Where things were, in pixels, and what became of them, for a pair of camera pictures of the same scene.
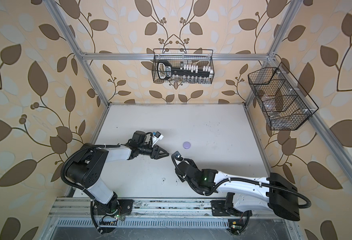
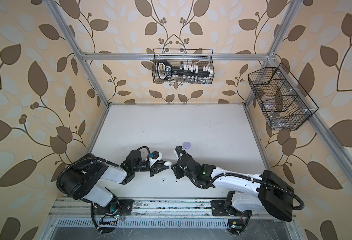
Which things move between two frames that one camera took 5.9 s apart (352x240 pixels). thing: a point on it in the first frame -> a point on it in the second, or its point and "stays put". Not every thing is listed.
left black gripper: (155, 151) -> (158, 169)
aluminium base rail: (150, 207) stays put
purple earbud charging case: (186, 145) stays put
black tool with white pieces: (165, 71) stays put
